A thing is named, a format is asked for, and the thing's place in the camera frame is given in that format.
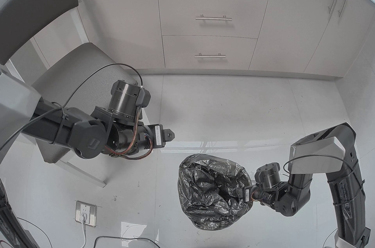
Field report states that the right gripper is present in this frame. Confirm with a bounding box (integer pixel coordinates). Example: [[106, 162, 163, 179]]
[[243, 186, 274, 208]]

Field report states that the grey padded white chair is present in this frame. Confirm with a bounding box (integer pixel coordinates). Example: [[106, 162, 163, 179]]
[[0, 0, 144, 189]]

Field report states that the white power cable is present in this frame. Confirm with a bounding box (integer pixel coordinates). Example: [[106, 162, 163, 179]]
[[80, 212, 88, 248]]

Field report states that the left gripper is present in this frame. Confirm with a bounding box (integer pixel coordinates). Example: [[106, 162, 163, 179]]
[[112, 121, 176, 157]]

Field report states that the beige cabinet with drawers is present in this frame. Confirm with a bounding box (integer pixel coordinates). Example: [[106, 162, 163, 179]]
[[31, 0, 375, 79]]

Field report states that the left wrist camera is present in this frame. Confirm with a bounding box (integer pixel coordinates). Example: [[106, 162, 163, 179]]
[[135, 87, 152, 112]]

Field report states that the black cable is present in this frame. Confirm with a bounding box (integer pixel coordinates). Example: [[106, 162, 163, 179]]
[[94, 236, 162, 248], [0, 63, 143, 152], [283, 154, 356, 175]]

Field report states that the black plastic bag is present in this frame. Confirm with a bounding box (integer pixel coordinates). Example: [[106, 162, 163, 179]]
[[178, 154, 254, 231]]

